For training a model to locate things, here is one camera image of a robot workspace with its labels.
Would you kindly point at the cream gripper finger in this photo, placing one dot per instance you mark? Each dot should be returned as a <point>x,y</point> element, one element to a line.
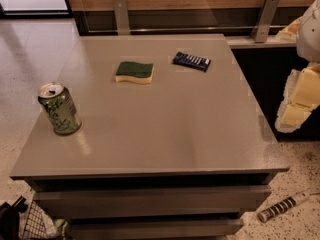
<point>301,98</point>
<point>289,33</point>

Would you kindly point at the blue rxbar blueberry wrapper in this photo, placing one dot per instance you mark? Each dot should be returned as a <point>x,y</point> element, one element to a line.
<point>192,61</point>

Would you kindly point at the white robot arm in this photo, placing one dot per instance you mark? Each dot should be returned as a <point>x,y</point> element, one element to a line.
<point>308,36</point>

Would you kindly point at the green soda can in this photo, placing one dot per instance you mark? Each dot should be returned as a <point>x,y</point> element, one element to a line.
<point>59,107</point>

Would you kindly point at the grey drawer cabinet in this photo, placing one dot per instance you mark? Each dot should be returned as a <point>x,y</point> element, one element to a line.
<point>185,129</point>

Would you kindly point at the green and yellow sponge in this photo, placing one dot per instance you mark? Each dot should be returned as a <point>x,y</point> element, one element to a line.
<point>134,72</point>

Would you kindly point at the lower grey drawer front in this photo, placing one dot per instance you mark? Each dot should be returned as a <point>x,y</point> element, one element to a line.
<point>149,230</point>

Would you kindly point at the grey drawer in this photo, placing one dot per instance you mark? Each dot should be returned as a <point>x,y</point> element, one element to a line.
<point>149,230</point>
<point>152,202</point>

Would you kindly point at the upper grey drawer front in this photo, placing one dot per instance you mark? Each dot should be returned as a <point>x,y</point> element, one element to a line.
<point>152,202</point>

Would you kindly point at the horizontal metal rail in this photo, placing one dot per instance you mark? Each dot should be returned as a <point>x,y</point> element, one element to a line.
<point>229,31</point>

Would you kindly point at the right metal wall bracket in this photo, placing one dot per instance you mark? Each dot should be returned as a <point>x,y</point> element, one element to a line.
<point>261,30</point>

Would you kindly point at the metal wall bracket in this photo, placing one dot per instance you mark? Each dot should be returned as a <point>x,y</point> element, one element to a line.
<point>261,30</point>
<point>121,16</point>

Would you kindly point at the striped black white handle tool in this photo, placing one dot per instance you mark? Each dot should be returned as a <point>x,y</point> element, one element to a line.
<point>282,206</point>

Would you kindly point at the left metal wall bracket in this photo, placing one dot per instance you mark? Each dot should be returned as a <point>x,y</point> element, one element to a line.
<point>121,16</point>

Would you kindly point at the wire mesh basket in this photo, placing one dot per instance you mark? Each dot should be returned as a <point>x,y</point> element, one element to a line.
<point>32,225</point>

